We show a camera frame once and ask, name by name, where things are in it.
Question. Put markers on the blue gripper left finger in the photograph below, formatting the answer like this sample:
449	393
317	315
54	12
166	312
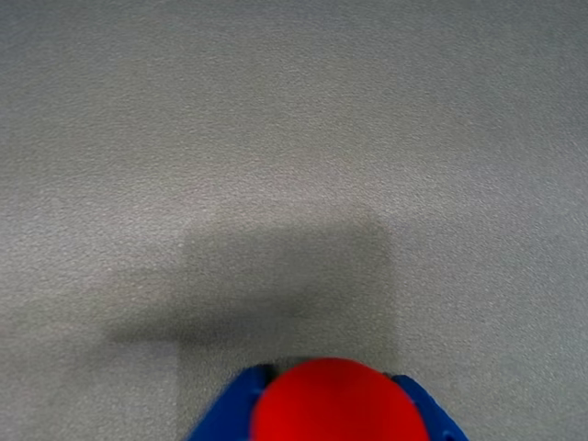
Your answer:
229	413

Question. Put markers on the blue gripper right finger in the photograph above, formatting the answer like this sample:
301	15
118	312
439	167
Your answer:
441	418

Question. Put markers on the red ball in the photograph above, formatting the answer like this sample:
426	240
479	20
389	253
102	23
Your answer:
340	404

